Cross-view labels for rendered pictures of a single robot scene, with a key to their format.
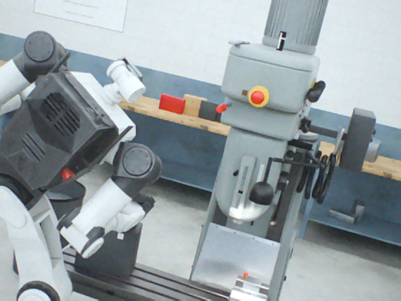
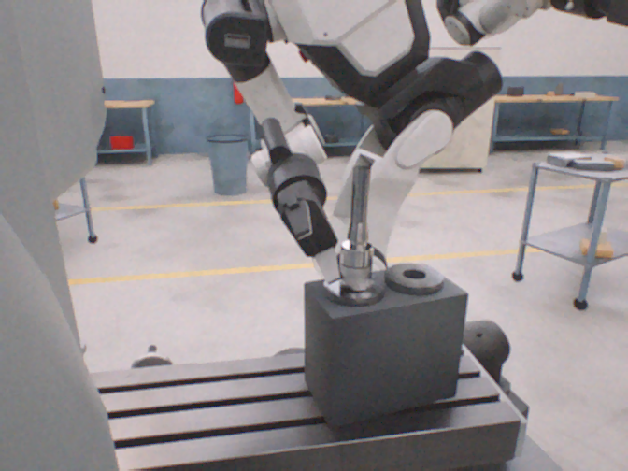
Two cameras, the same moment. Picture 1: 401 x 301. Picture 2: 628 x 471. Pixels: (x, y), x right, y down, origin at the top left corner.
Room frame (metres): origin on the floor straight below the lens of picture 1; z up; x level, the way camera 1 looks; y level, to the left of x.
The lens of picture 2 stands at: (2.47, -0.11, 1.45)
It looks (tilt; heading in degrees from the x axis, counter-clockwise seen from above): 20 degrees down; 157
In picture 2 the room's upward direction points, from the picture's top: straight up
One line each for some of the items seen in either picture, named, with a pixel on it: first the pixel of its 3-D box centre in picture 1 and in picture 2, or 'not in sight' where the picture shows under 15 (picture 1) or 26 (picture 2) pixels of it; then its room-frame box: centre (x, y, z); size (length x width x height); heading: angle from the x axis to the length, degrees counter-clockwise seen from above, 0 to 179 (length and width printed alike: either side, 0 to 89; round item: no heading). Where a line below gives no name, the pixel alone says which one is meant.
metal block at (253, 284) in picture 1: (251, 287); not in sight; (1.78, -0.32, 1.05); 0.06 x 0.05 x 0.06; 79
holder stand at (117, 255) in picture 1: (109, 242); (381, 336); (1.92, 0.24, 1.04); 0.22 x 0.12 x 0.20; 87
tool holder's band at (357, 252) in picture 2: not in sight; (357, 249); (1.92, 0.19, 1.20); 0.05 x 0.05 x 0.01
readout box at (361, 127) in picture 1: (358, 139); not in sight; (2.02, -0.61, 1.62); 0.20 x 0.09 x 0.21; 167
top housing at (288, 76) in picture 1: (273, 74); not in sight; (1.82, -0.22, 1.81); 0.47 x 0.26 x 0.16; 167
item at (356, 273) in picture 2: not in sight; (355, 267); (1.92, 0.19, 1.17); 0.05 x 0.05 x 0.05
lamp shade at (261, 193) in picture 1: (262, 191); not in sight; (1.59, -0.24, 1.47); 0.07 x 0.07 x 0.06
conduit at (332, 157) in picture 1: (310, 174); not in sight; (2.02, -0.47, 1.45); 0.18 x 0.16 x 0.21; 167
